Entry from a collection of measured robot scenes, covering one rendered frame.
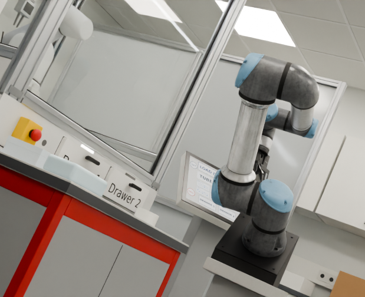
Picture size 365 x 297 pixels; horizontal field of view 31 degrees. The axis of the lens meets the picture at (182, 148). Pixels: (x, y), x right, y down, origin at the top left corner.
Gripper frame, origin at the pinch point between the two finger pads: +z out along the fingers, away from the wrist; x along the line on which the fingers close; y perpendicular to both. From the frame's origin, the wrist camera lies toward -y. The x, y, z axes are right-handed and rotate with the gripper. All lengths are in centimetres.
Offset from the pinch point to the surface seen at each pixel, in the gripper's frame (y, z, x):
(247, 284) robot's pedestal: -5.4, 31.8, -16.4
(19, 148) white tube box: -89, 26, 3
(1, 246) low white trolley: -92, 52, -10
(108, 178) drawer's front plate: -20, 4, 48
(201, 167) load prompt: 40, -29, 58
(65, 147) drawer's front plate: -49, 5, 41
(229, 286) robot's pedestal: -4.9, 33.4, -9.3
